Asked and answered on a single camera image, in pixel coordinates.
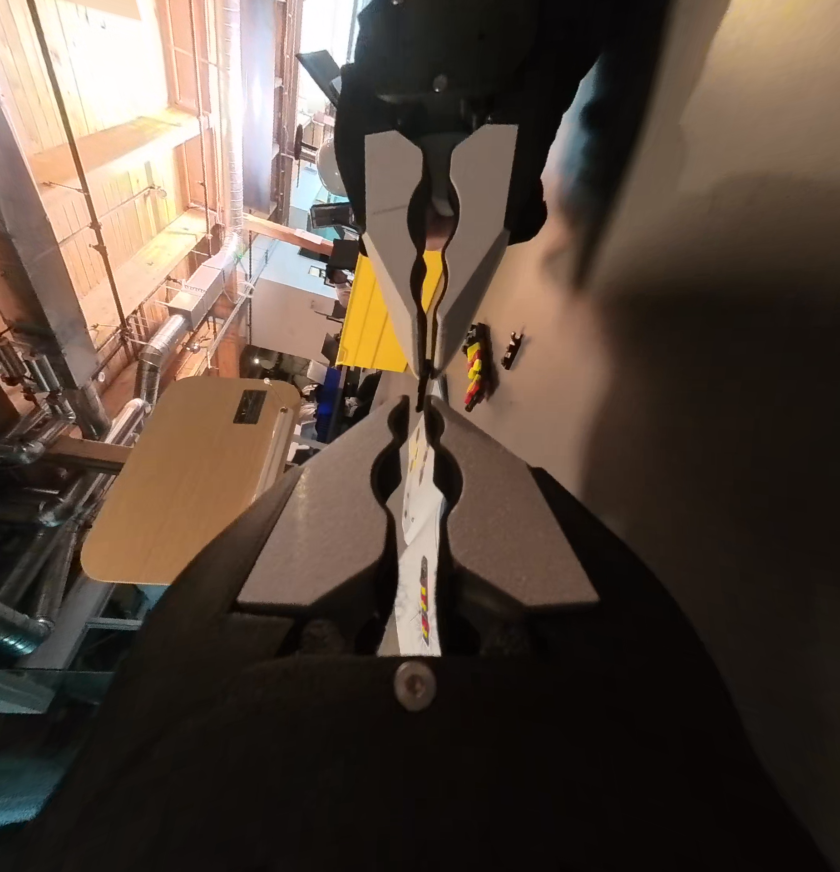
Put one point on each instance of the small dark lego bracket piece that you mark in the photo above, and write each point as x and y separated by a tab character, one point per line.
510	354

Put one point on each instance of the wooden laptop stand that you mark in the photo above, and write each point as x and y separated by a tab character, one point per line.
188	477

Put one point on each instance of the white hard hat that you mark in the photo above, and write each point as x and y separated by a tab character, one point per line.
328	167

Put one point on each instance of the yellow plastic tray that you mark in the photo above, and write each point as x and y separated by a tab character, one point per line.
372	320

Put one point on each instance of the black monitor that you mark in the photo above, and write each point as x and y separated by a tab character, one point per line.
321	68

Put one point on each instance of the open lego instruction booklet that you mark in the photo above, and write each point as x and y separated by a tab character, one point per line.
420	518

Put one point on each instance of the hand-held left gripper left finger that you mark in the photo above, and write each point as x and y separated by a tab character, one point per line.
318	538

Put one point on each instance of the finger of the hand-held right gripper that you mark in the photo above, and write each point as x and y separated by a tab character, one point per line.
485	204
386	204

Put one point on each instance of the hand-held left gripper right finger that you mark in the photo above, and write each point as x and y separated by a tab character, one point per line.
522	538

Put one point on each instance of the long red yellow lego assembly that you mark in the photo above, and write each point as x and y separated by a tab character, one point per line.
476	371

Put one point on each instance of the person's right hand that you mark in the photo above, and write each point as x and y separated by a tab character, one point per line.
439	228

